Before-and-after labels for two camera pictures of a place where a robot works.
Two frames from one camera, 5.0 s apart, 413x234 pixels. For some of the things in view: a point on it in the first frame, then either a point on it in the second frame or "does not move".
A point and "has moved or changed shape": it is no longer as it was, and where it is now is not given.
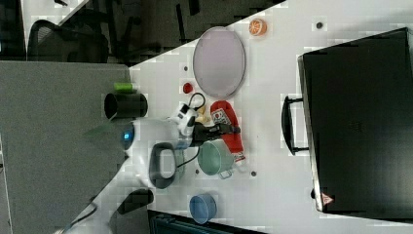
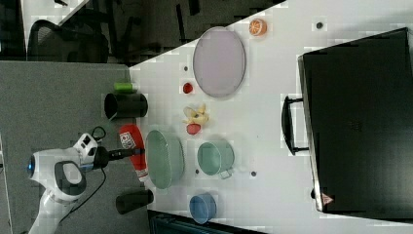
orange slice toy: [257, 27] does not move
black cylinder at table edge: [135, 199] does not move
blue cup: [203, 208] does not move
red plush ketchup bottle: [223, 115] has moved or changed shape
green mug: [215, 157] does not move
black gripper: [200, 134] to [102, 155]
